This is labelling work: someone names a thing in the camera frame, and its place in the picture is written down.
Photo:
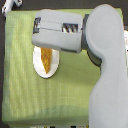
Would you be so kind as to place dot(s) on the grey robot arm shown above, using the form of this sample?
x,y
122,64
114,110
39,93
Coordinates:
x,y
101,33

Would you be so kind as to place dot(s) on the white oval plate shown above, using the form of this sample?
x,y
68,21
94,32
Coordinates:
x,y
38,66

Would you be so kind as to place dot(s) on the green table cloth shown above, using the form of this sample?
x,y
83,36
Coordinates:
x,y
30,100

